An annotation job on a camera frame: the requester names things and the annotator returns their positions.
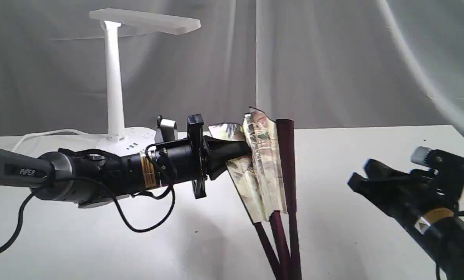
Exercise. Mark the painted paper folding fan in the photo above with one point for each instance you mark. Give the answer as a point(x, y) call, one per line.
point(265, 181)

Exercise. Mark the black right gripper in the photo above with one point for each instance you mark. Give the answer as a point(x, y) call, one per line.
point(407, 198)

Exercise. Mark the white desk lamp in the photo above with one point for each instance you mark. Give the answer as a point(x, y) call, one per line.
point(120, 140)

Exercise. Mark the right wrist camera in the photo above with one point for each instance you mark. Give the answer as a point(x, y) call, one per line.
point(448, 169)

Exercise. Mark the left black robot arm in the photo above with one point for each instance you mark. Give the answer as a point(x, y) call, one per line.
point(89, 177)

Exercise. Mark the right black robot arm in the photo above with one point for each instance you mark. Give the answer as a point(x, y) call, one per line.
point(445, 245)

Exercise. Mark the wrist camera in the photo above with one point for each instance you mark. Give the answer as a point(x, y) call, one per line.
point(448, 169)
point(166, 130)

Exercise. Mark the grey backdrop curtain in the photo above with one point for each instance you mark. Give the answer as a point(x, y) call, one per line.
point(321, 63)

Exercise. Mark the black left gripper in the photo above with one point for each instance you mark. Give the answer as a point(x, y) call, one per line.
point(184, 160)

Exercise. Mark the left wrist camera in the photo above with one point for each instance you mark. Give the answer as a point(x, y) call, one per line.
point(166, 130)

